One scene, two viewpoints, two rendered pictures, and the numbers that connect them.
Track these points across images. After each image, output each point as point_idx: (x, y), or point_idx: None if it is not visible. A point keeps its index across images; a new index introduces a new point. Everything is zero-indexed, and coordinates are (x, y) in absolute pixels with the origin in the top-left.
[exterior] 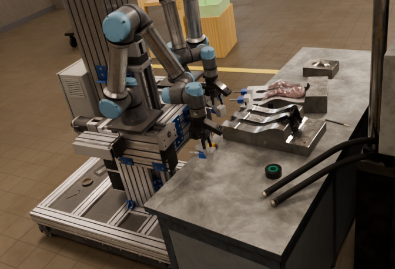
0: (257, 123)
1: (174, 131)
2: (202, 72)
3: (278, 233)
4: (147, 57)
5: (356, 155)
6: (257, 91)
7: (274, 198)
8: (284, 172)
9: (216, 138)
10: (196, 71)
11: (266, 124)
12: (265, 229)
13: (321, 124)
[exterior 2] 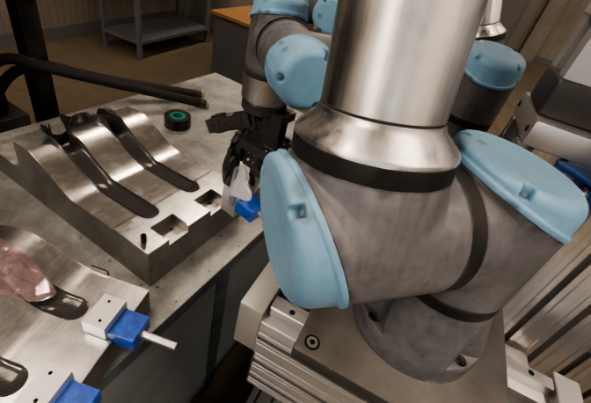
0: (153, 172)
1: None
2: (300, 335)
3: (209, 82)
4: (541, 104)
5: (57, 63)
6: (12, 387)
7: (197, 91)
8: (160, 123)
9: (255, 223)
10: (338, 367)
11: (141, 146)
12: (220, 86)
13: (10, 141)
